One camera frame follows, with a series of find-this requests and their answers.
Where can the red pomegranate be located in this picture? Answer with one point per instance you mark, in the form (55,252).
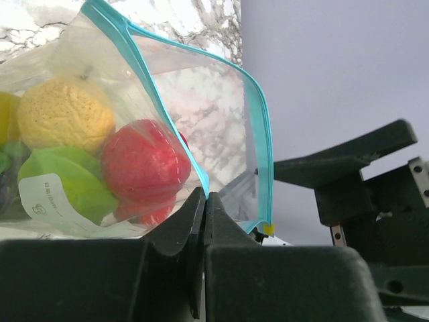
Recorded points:
(148,214)

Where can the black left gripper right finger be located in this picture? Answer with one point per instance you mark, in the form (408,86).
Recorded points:
(246,281)

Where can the yellow lemon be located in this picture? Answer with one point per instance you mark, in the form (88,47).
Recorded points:
(9,127)

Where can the red apple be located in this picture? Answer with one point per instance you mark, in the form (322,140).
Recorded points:
(144,162)

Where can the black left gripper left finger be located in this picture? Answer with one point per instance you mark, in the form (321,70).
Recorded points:
(157,277)

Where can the clear zip top bag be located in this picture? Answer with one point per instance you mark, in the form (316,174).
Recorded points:
(217,111)

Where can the yellow pear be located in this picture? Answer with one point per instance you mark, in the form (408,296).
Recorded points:
(67,110)

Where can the green starfruit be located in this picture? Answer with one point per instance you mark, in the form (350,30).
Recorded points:
(61,184)

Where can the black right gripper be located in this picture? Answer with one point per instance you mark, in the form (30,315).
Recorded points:
(385,218)

